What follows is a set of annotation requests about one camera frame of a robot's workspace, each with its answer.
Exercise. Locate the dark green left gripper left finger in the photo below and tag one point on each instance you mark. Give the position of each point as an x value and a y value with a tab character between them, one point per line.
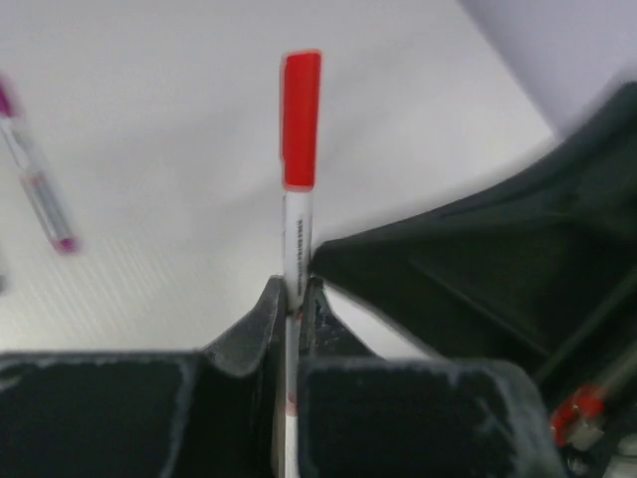
209	412

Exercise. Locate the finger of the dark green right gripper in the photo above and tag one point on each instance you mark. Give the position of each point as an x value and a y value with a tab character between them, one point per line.
538	269

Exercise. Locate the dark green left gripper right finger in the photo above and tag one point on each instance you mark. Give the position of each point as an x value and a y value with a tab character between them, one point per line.
361	415

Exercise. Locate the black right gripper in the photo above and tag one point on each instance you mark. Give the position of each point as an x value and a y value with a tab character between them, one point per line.
589	386

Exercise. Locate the white marker red end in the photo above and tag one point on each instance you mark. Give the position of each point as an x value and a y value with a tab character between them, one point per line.
297	239

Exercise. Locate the white marker purple end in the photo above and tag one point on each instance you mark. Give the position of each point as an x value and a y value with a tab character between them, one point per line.
37	185

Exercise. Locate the red pen cap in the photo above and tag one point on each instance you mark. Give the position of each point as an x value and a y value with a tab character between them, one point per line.
299	115

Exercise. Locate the purple pen cap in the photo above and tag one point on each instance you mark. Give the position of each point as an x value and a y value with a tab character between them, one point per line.
9	103

